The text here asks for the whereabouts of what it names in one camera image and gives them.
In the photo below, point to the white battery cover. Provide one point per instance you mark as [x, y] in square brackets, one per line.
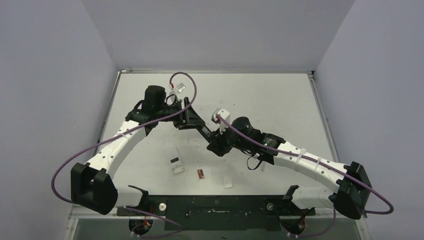
[228, 182]

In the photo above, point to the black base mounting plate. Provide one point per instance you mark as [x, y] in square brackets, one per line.
[219, 212]

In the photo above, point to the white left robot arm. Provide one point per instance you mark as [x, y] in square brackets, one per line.
[92, 183]

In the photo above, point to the black bar tool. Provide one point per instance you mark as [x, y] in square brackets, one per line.
[206, 133]

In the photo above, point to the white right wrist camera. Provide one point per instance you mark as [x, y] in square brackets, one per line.
[220, 115]

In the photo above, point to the white red remote control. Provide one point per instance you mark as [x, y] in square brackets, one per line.
[176, 163]

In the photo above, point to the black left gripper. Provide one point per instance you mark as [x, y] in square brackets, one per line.
[192, 120]

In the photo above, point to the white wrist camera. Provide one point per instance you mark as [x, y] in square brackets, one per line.
[220, 115]
[178, 89]

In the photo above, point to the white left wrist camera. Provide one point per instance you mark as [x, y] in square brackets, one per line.
[178, 89]

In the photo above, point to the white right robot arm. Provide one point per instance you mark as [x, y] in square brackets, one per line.
[345, 187]

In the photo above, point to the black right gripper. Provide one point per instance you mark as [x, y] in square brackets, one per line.
[219, 141]

